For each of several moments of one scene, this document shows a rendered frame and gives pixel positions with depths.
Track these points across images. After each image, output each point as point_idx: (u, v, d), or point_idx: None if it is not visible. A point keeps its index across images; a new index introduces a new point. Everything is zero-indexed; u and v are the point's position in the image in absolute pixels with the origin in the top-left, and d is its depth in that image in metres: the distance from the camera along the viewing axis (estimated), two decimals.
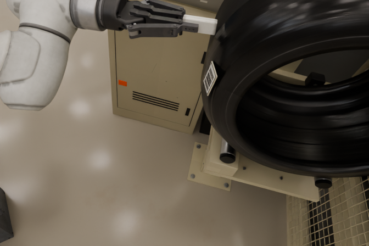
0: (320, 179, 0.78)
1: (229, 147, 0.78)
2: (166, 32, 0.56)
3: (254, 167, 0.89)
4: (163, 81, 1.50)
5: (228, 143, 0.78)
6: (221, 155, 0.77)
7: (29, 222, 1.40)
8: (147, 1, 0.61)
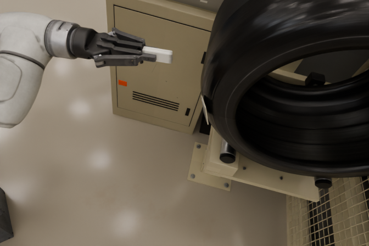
0: (315, 182, 0.80)
1: (220, 149, 0.79)
2: (127, 62, 0.65)
3: (254, 167, 0.89)
4: (163, 81, 1.50)
5: (221, 146, 0.80)
6: (222, 160, 0.80)
7: (29, 222, 1.40)
8: (113, 33, 0.70)
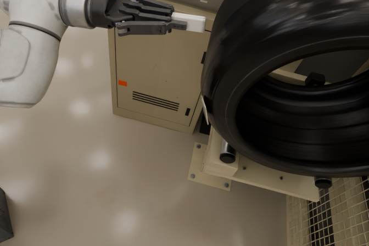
0: (315, 182, 0.80)
1: (220, 149, 0.79)
2: (154, 29, 0.56)
3: (254, 167, 0.89)
4: (163, 81, 1.50)
5: (221, 146, 0.80)
6: (222, 160, 0.80)
7: (29, 222, 1.40)
8: None
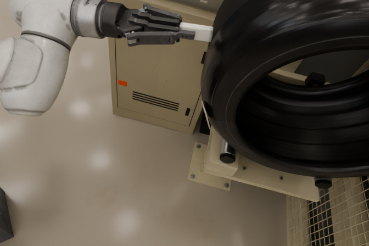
0: (317, 179, 0.78)
1: (225, 147, 0.78)
2: (163, 40, 0.58)
3: (254, 167, 0.89)
4: (163, 81, 1.50)
5: (224, 143, 0.79)
6: (219, 157, 0.78)
7: (29, 222, 1.40)
8: (145, 9, 0.63)
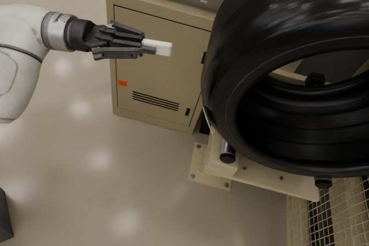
0: (324, 179, 0.77)
1: (232, 148, 0.78)
2: (126, 55, 0.63)
3: (254, 167, 0.89)
4: (163, 81, 1.50)
5: None
6: (223, 154, 0.77)
7: (29, 222, 1.40)
8: (112, 25, 0.68)
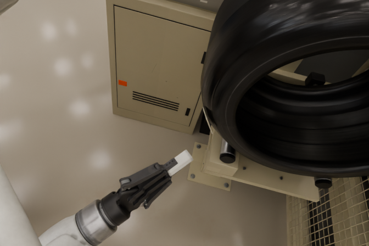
0: (324, 179, 0.77)
1: (232, 148, 0.78)
2: (150, 169, 0.65)
3: (254, 167, 0.89)
4: (163, 81, 1.50)
5: None
6: (223, 154, 0.77)
7: (29, 222, 1.40)
8: None
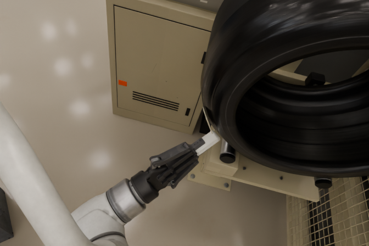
0: (324, 179, 0.77)
1: (232, 148, 0.78)
2: (179, 148, 0.66)
3: (254, 167, 0.89)
4: (163, 81, 1.50)
5: None
6: (223, 154, 0.77)
7: (29, 222, 1.40)
8: None
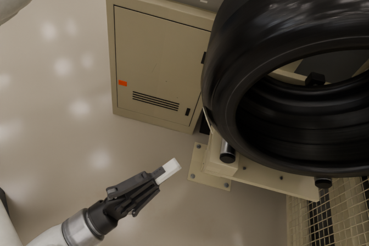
0: (324, 179, 0.77)
1: (232, 148, 0.78)
2: (138, 178, 0.65)
3: (254, 167, 0.89)
4: (163, 81, 1.50)
5: None
6: (223, 154, 0.77)
7: (29, 222, 1.40)
8: None
